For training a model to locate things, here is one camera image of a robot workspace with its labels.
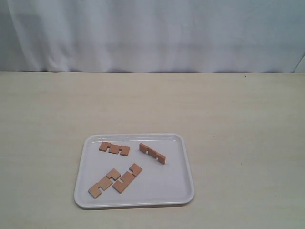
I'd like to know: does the wooden notched piece one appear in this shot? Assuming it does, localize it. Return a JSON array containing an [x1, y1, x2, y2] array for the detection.
[[139, 143, 166, 165]]

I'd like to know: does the wooden notched piece two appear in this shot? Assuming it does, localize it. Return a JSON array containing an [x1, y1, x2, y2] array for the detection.
[[99, 141, 130, 156]]

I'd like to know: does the wooden notched piece four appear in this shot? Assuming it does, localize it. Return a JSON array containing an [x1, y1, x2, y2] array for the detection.
[[112, 163, 142, 193]]

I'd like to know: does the wooden notched piece three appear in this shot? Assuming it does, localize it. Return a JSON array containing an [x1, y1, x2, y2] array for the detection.
[[88, 168, 121, 198]]

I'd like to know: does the white plastic tray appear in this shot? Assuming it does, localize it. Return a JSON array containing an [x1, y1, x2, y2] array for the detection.
[[74, 133, 195, 209]]

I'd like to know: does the white backdrop curtain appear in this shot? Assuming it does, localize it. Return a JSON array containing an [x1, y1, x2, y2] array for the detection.
[[0, 0, 305, 73]]

